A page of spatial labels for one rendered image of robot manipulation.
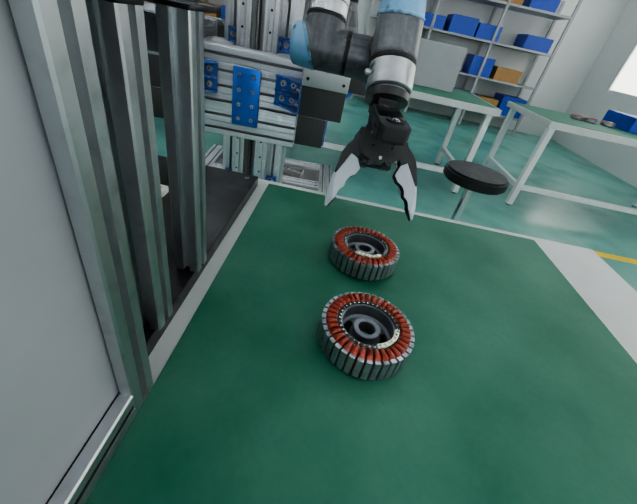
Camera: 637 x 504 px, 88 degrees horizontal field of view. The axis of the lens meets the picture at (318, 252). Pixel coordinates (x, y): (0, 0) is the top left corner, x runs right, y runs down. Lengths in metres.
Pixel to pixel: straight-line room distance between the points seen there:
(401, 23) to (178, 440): 0.61
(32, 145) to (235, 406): 0.26
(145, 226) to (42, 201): 0.11
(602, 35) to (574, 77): 0.65
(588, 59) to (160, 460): 8.07
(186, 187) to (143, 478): 0.27
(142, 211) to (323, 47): 0.50
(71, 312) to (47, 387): 0.04
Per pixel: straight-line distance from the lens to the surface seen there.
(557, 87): 7.99
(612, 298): 0.82
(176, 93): 0.37
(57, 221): 0.23
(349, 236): 0.55
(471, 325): 0.53
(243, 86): 1.21
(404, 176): 0.57
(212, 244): 0.51
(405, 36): 0.62
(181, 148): 0.39
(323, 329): 0.38
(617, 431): 0.54
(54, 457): 0.31
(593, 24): 8.03
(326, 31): 0.71
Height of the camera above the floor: 1.06
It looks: 35 degrees down
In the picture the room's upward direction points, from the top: 13 degrees clockwise
